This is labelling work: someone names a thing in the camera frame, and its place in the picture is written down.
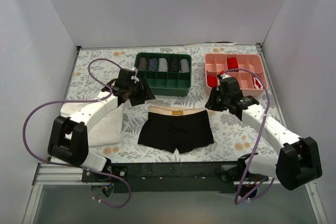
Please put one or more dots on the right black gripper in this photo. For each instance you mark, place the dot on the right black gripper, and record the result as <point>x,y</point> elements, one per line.
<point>213,100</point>

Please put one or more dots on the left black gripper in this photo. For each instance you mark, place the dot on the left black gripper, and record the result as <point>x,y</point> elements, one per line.
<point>140,92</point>

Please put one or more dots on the black underwear beige waistband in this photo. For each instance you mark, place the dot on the black underwear beige waistband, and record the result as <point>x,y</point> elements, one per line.
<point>182,130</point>

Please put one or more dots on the pink divided organizer tray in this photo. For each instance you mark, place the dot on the pink divided organizer tray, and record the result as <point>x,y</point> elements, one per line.
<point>249,65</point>

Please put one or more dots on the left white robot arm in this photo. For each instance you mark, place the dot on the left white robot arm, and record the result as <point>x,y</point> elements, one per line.
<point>69,139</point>

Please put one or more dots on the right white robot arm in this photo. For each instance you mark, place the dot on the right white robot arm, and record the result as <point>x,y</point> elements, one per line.
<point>298,159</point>

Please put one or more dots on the red rolled underwear lower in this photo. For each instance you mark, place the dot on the red rolled underwear lower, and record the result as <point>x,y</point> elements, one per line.
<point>212,81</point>

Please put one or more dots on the red rolled underwear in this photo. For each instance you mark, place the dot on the red rolled underwear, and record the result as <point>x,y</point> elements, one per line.
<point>232,63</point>
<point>212,81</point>

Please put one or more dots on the brown rolled underwear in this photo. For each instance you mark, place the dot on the brown rolled underwear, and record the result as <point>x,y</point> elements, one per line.
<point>142,64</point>

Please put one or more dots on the blue striped rolled underwear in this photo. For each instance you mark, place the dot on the blue striped rolled underwear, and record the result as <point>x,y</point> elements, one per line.
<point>152,64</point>

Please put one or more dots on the white grey striped roll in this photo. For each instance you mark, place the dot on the white grey striped roll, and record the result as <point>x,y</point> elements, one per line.
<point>163,65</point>

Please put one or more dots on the red rolled underwear upper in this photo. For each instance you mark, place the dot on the red rolled underwear upper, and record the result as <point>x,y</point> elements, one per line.
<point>232,63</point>

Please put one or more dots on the red white striped roll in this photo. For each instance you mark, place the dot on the red white striped roll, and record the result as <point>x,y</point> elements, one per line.
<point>257,84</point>

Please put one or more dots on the black rolled underwear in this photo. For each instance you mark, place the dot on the black rolled underwear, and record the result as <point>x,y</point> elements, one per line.
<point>174,65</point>

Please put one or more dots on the grey white rolled underwear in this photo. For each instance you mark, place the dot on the grey white rolled underwear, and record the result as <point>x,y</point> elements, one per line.
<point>184,66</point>

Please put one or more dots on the green divided organizer tray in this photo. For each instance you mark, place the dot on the green divided organizer tray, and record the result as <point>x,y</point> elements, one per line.
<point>166,83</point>

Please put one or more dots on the white folded cloth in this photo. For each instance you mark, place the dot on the white folded cloth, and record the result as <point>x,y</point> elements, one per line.
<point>107,131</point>

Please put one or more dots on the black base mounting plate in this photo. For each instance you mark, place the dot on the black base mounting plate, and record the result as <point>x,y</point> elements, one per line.
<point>220,186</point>

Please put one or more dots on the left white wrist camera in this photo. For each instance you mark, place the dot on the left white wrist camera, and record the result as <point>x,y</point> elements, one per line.
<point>135,75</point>

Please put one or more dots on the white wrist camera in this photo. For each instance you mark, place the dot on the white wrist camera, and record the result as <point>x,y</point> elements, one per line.
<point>135,75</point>
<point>221,77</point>

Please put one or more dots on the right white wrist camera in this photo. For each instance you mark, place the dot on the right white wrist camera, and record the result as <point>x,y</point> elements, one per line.
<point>221,77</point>

